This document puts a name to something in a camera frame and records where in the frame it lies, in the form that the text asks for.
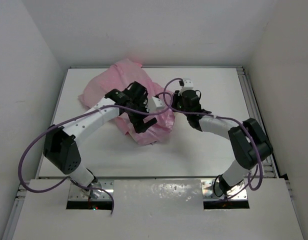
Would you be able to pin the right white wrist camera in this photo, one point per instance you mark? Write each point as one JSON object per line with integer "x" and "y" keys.
{"x": 186, "y": 84}

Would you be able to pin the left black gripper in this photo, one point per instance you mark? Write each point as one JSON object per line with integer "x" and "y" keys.
{"x": 139, "y": 125}

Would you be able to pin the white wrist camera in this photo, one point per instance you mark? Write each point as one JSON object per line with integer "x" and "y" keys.
{"x": 186, "y": 84}
{"x": 156, "y": 104}

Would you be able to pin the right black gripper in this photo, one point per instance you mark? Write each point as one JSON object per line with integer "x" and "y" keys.
{"x": 176, "y": 96}

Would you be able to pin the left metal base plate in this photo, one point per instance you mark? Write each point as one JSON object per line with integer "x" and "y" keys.
{"x": 98, "y": 195}

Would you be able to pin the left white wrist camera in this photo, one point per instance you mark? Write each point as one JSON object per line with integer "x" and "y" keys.
{"x": 156, "y": 104}

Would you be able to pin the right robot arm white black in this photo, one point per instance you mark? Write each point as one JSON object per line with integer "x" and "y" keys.
{"x": 249, "y": 143}

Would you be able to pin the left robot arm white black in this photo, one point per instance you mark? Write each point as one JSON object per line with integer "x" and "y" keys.
{"x": 61, "y": 146}

